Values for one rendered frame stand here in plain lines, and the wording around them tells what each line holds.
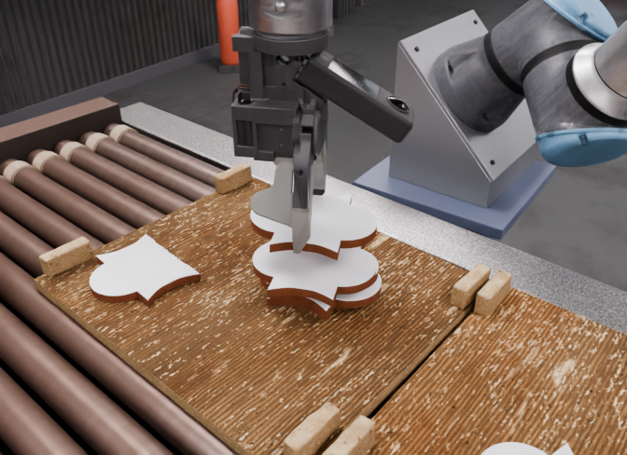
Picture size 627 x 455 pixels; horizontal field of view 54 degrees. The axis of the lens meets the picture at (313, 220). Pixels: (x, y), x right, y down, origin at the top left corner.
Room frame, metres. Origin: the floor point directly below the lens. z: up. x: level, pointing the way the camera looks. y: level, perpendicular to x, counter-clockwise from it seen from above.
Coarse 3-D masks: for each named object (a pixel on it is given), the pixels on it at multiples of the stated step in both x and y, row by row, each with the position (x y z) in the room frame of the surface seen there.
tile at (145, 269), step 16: (144, 240) 0.64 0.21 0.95; (96, 256) 0.61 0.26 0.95; (112, 256) 0.60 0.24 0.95; (128, 256) 0.60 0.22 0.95; (144, 256) 0.60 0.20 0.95; (160, 256) 0.60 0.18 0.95; (96, 272) 0.57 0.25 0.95; (112, 272) 0.57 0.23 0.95; (128, 272) 0.57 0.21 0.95; (144, 272) 0.57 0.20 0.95; (160, 272) 0.57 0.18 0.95; (176, 272) 0.57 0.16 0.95; (192, 272) 0.57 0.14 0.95; (96, 288) 0.54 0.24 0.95; (112, 288) 0.54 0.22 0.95; (128, 288) 0.54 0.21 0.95; (144, 288) 0.54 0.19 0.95; (160, 288) 0.54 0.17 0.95
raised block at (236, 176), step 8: (232, 168) 0.81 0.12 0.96; (240, 168) 0.81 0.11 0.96; (248, 168) 0.81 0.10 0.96; (216, 176) 0.78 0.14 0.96; (224, 176) 0.78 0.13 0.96; (232, 176) 0.79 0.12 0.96; (240, 176) 0.80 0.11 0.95; (248, 176) 0.81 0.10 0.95; (216, 184) 0.78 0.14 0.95; (224, 184) 0.78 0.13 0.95; (232, 184) 0.79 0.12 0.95; (240, 184) 0.80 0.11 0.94; (224, 192) 0.78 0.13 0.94
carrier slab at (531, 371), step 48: (480, 336) 0.48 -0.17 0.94; (528, 336) 0.48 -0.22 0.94; (576, 336) 0.48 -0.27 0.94; (624, 336) 0.48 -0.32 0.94; (432, 384) 0.41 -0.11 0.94; (480, 384) 0.41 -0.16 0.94; (528, 384) 0.41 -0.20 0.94; (576, 384) 0.41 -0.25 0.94; (624, 384) 0.41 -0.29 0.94; (384, 432) 0.36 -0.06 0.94; (432, 432) 0.36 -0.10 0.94; (480, 432) 0.36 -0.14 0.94; (528, 432) 0.36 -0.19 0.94; (576, 432) 0.36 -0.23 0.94; (624, 432) 0.36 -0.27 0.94
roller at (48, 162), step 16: (32, 160) 0.94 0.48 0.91; (48, 160) 0.92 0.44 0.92; (64, 160) 0.93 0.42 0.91; (48, 176) 0.90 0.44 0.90; (64, 176) 0.88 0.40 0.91; (80, 176) 0.86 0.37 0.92; (80, 192) 0.84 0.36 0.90; (96, 192) 0.82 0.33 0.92; (112, 192) 0.81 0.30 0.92; (112, 208) 0.78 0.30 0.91; (128, 208) 0.77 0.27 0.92; (144, 208) 0.76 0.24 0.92; (128, 224) 0.76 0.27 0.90; (144, 224) 0.74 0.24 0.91; (416, 368) 0.45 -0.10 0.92
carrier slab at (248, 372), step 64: (256, 192) 0.78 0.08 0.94; (192, 256) 0.62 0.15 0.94; (384, 256) 0.62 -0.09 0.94; (128, 320) 0.50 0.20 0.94; (192, 320) 0.50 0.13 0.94; (256, 320) 0.50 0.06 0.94; (320, 320) 0.50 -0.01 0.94; (384, 320) 0.50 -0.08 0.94; (448, 320) 0.50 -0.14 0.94; (192, 384) 0.41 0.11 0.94; (256, 384) 0.41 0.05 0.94; (320, 384) 0.41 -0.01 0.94; (384, 384) 0.41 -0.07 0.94; (256, 448) 0.34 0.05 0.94; (320, 448) 0.34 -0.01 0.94
